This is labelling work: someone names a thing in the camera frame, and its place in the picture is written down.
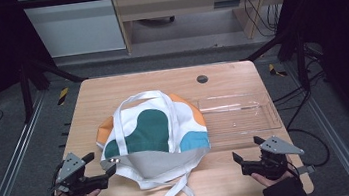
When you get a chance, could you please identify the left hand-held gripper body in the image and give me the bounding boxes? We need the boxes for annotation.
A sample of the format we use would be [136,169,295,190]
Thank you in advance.
[51,148,112,196]

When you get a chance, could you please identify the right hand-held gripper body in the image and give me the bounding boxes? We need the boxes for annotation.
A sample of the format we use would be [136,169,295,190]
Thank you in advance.
[238,132,308,184]

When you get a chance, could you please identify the white tote bag coloured blobs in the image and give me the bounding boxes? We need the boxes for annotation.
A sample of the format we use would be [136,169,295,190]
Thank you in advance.
[91,83,218,196]

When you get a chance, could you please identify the person's right hand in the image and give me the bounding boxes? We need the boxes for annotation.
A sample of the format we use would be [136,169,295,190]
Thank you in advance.
[250,167,296,190]

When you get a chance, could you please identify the clear plastic tray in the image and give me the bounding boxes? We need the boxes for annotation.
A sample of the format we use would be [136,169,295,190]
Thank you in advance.
[196,88,285,153]

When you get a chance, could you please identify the yellow black hazard tape piece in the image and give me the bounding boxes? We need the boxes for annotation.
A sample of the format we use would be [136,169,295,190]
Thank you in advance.
[267,61,289,79]
[56,87,71,106]

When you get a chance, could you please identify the dark round table grommet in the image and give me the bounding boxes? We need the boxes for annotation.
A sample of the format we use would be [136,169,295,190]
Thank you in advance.
[196,74,210,85]

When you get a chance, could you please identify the white cabinet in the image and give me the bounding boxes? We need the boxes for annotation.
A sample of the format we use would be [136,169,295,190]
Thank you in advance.
[16,0,127,62]

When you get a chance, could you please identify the light wooden desk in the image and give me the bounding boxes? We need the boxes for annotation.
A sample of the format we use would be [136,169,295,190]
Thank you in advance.
[109,0,303,57]

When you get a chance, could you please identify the left hand-held gripper black cable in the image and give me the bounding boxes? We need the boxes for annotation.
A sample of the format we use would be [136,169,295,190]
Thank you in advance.
[45,161,71,196]

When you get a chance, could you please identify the hand-held gripper black cable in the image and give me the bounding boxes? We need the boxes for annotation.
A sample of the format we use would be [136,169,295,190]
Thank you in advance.
[285,159,302,179]
[45,161,71,196]

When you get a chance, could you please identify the right hand-held gripper black cable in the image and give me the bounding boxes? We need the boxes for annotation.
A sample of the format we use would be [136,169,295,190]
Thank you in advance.
[285,159,302,179]

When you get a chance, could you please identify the black metal frame post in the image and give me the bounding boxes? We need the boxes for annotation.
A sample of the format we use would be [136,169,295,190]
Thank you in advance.
[291,30,313,95]
[17,62,36,124]

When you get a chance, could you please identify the black diagonal frame strut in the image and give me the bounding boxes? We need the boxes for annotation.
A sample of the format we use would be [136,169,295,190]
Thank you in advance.
[27,50,90,89]
[237,28,296,64]

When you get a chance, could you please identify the black hanging cables bundle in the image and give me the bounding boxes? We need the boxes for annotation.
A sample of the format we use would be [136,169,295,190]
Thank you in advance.
[242,0,286,41]

